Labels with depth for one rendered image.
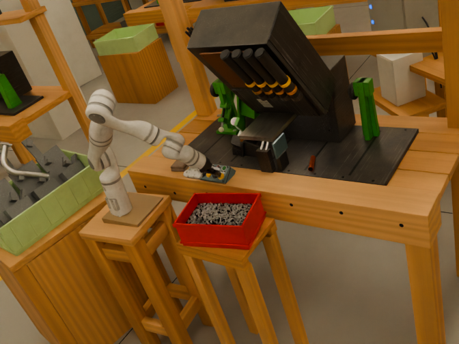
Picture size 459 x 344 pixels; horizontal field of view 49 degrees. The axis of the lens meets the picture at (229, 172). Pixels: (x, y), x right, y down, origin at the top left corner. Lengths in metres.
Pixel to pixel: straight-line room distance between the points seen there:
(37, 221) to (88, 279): 0.43
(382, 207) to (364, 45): 0.81
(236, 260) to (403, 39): 1.15
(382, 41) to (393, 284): 1.27
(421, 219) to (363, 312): 1.00
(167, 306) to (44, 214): 0.75
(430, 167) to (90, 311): 1.86
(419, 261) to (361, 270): 0.98
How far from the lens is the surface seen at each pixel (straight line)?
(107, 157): 2.21
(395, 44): 2.32
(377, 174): 2.05
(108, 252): 2.43
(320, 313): 2.77
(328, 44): 2.44
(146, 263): 2.32
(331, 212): 1.98
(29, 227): 2.62
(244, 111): 2.25
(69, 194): 2.68
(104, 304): 2.93
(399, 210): 1.86
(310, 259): 3.06
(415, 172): 2.07
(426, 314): 2.20
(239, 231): 1.93
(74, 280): 2.76
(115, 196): 2.29
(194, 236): 2.05
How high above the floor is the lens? 2.06
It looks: 30 degrees down
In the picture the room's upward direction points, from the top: 18 degrees counter-clockwise
